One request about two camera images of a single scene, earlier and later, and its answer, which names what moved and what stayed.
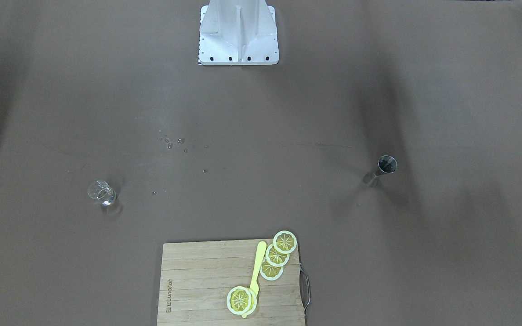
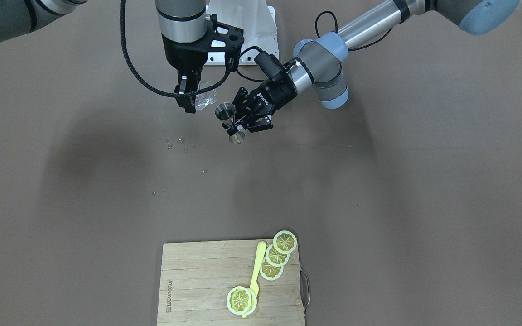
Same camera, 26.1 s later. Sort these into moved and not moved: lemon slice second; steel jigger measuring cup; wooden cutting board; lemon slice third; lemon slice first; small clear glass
Moved: small clear glass; steel jigger measuring cup
Not moved: lemon slice first; lemon slice second; lemon slice third; wooden cutting board
